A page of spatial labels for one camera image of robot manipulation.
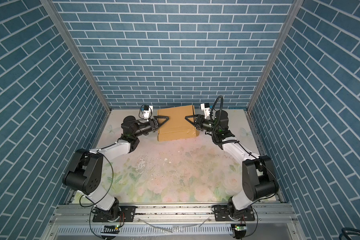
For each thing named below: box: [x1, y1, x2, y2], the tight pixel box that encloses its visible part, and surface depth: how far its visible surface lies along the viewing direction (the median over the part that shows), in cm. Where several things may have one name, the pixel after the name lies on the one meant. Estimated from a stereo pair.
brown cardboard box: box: [157, 105, 200, 142], surface depth 77 cm
